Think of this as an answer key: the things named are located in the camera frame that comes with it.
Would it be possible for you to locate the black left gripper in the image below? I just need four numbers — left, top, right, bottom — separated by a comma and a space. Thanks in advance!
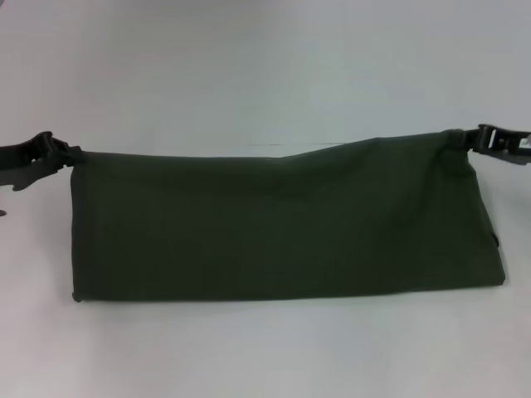
0, 131, 87, 194

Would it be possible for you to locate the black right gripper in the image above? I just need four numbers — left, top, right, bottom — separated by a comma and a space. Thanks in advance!
450, 123, 531, 163

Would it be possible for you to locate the dark green shirt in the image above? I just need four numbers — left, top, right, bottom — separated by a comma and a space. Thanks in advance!
69, 129, 508, 303

